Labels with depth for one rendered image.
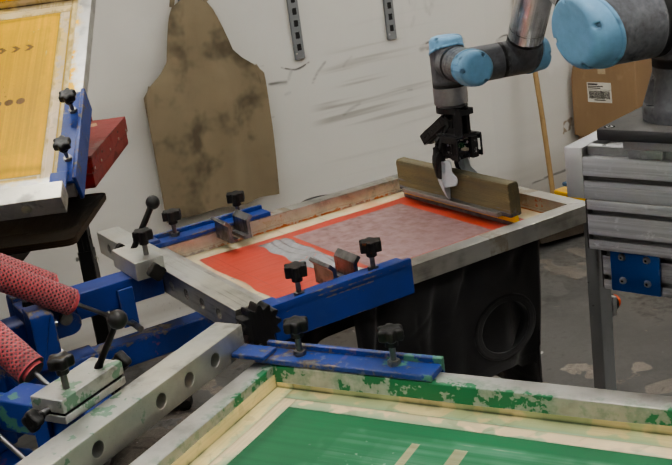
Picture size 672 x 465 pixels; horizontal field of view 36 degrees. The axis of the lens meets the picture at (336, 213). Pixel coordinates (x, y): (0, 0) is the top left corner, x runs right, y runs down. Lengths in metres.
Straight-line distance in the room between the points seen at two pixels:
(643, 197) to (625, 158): 0.07
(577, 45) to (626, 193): 0.28
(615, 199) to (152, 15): 2.65
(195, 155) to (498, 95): 1.64
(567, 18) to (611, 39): 0.08
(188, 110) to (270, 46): 0.47
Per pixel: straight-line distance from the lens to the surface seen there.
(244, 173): 4.22
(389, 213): 2.39
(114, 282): 1.94
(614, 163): 1.74
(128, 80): 4.06
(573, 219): 2.18
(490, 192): 2.21
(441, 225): 2.26
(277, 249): 2.22
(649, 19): 1.60
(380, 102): 4.62
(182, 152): 4.09
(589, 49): 1.58
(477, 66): 2.11
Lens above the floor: 1.64
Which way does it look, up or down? 16 degrees down
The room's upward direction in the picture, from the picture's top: 8 degrees counter-clockwise
